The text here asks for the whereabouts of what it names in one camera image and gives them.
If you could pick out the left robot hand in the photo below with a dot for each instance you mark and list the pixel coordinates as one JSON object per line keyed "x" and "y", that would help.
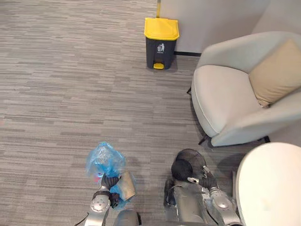
{"x": 110, "y": 181}

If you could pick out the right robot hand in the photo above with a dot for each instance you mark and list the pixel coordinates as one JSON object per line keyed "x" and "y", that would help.
{"x": 207, "y": 180}

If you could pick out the blue plastic rubbish bag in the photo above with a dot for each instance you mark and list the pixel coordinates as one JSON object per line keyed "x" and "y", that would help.
{"x": 103, "y": 160}

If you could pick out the small black mesh bin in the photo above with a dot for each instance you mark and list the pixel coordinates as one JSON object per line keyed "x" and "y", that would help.
{"x": 185, "y": 162}

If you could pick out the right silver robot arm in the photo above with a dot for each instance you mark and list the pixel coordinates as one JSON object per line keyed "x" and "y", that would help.
{"x": 223, "y": 207}

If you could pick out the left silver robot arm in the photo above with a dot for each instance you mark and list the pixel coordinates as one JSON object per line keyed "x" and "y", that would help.
{"x": 98, "y": 209}

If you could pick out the white round tea table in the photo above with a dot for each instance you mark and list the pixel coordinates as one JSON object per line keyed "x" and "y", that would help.
{"x": 270, "y": 186}

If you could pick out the grey trash can yellow lid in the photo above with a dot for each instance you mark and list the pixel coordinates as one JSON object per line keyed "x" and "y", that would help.
{"x": 160, "y": 50}

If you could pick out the grey flat carton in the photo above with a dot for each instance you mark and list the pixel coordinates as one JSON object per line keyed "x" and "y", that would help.
{"x": 128, "y": 186}

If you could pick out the light grey armchair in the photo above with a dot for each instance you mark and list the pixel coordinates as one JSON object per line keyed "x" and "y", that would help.
{"x": 221, "y": 94}

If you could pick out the black baseboard strip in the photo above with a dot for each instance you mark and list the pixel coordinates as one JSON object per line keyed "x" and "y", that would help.
{"x": 187, "y": 53}

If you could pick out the beige cushion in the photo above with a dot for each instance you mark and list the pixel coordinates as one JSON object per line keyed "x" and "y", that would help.
{"x": 277, "y": 73}

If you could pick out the yellow pole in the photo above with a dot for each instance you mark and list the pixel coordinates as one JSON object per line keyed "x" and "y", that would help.
{"x": 158, "y": 9}

